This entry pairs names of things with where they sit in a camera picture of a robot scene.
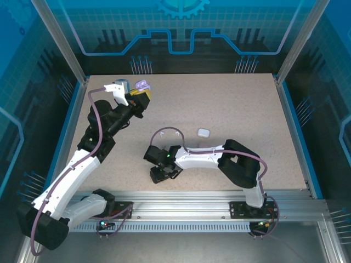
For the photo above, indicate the purple charging case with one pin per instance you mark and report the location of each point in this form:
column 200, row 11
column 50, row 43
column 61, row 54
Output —
column 141, row 85

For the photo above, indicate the white earbud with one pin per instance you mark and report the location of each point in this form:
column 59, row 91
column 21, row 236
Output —
column 162, row 133
column 177, row 133

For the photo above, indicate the white charging case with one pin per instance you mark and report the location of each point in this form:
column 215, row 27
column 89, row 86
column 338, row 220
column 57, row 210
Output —
column 203, row 132

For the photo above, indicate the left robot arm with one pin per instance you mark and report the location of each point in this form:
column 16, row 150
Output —
column 74, row 178

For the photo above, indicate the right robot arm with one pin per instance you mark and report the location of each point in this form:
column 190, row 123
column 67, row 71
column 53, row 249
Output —
column 197, row 161

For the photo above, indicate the blue table edge strip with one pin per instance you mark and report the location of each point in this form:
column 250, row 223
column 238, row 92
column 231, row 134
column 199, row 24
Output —
column 293, row 109
column 72, row 109

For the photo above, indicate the small LED connector board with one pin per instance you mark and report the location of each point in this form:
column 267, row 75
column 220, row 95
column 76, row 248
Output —
column 104, row 223
column 263, row 223

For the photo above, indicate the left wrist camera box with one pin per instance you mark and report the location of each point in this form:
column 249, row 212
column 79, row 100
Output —
column 120, row 90

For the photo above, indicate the aluminium frame rail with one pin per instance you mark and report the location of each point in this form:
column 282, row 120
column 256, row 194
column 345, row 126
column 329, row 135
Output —
column 178, row 202

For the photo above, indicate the aluminium table side rail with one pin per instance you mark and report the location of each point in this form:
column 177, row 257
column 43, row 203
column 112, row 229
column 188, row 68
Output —
column 286, row 109
column 78, row 109

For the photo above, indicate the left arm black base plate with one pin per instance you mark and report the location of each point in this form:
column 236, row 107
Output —
column 122, row 205

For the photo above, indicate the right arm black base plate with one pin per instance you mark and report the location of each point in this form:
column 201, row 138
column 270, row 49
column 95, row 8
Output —
column 237, row 211

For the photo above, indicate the aluminium frame post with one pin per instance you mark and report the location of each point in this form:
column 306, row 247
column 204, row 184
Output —
column 59, row 41
column 301, row 41

